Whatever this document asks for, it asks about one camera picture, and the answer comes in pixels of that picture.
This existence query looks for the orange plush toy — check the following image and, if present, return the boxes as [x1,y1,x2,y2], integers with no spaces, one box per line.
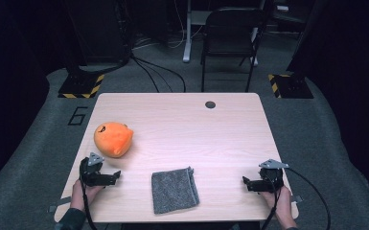
[93,122,134,159]

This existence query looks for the striped black stand base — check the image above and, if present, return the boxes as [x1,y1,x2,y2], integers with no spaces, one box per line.
[58,73,105,100]
[267,74,314,100]

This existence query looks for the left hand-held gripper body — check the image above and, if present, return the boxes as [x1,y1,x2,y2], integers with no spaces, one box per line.
[80,152,113,188]

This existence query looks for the black folding chair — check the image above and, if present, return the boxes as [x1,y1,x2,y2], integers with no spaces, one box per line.
[200,7,266,94]

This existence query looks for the person's right hand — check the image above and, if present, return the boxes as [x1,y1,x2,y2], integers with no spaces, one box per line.
[261,185,293,222]

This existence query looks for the white desk leg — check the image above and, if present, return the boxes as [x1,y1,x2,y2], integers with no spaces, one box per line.
[182,0,194,63]
[250,27,260,67]

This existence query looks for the hand-held gripper cable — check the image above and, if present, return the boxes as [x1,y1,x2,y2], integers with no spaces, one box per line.
[261,166,332,230]
[79,157,99,230]

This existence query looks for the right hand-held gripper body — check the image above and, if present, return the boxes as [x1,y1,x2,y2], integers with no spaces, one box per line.
[258,158,290,193]

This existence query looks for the right hand-held gripper cable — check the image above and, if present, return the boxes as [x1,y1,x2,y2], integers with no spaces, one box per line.
[261,166,332,230]

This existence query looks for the grey terry cloth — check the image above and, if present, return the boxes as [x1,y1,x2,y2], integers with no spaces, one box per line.
[150,166,201,215]

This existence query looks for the dark cabinet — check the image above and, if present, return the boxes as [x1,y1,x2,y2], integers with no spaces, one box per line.
[61,0,132,70]

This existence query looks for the left hand-held gripper cable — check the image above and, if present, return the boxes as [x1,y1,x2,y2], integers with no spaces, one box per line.
[79,157,99,230]

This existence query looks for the person's left hand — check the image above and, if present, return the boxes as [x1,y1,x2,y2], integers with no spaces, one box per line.
[70,179,104,212]

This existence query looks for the black floor cable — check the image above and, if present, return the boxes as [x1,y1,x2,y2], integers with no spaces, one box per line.
[131,57,161,94]
[130,55,187,94]

